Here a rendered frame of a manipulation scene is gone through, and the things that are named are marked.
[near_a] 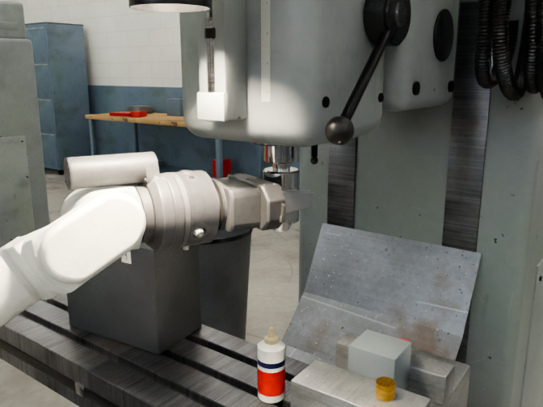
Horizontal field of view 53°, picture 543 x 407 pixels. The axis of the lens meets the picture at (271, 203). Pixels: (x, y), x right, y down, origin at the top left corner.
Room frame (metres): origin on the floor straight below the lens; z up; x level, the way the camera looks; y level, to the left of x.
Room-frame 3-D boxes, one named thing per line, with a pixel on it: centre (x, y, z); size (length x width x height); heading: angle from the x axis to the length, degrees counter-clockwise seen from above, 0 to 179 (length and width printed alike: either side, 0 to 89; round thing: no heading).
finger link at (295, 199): (0.66, -0.03, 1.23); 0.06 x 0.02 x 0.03; 121
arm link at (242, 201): (0.64, 0.07, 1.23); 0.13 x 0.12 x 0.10; 31
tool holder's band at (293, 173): (0.69, -0.01, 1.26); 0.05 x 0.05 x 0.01
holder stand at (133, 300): (0.93, 0.25, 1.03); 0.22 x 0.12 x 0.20; 60
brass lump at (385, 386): (0.54, -0.13, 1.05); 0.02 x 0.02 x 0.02
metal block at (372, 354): (0.60, -0.13, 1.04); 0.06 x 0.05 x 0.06; 55
